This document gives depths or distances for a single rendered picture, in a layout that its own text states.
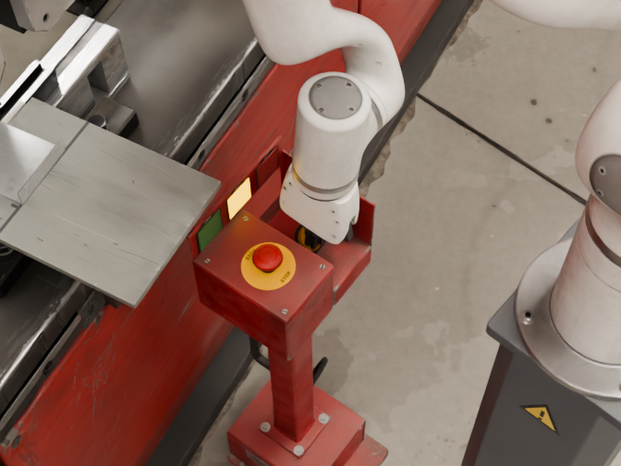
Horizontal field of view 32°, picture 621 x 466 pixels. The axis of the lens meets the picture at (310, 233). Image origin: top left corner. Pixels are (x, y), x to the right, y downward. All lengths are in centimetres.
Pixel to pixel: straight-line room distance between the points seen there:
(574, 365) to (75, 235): 55
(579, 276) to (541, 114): 158
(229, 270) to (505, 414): 40
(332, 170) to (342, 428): 85
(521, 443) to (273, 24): 57
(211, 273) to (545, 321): 48
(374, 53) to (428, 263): 113
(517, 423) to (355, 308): 103
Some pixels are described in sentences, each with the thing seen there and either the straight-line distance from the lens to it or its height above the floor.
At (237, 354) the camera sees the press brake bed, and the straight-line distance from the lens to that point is 216.
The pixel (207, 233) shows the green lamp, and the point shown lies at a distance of 140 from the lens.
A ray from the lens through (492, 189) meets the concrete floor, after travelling 244.
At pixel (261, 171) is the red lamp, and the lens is 144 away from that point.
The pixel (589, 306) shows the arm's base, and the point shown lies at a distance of 104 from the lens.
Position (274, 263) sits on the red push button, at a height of 81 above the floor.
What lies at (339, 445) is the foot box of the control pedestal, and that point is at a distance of 200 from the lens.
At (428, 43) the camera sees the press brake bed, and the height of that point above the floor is 5.
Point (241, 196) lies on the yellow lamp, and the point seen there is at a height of 81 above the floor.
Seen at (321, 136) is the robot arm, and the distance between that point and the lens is 120.
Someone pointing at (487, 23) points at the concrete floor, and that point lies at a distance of 276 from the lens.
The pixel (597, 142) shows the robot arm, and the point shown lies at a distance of 79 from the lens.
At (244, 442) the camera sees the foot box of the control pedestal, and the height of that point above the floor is 12.
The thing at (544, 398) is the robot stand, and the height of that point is 92.
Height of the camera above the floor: 199
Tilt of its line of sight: 58 degrees down
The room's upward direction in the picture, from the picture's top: 1 degrees counter-clockwise
